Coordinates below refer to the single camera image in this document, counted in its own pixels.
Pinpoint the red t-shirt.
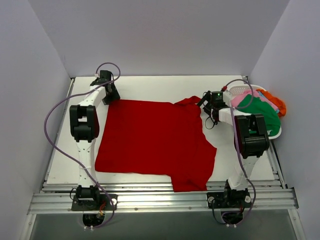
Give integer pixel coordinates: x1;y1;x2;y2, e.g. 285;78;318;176
95;96;217;192

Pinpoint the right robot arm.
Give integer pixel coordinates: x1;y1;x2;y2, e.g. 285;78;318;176
197;91;270;207

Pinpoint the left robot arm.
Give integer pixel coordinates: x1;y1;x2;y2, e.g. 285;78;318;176
69;70;120;210

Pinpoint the pink t-shirt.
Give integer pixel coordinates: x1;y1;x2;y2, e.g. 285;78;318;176
230;90;261;112

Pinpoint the white laundry basket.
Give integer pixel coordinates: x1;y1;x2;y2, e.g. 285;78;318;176
229;85;287;139

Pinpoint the green t-shirt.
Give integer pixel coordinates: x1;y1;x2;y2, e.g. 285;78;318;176
238;99;281;137

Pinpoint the orange t-shirt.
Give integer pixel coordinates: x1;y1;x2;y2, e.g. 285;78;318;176
257;88;287;118

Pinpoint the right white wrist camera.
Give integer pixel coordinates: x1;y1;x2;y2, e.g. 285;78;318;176
221;86;233;107

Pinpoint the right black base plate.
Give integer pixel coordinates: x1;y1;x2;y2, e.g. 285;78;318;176
206;191;252;209

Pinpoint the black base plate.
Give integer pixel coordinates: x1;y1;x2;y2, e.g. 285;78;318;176
71;193;118;212
206;191;252;209

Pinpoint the aluminium rail frame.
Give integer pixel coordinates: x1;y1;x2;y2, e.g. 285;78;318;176
28;75;298;214

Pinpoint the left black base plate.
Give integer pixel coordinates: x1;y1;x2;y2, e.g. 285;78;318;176
71;193;118;212

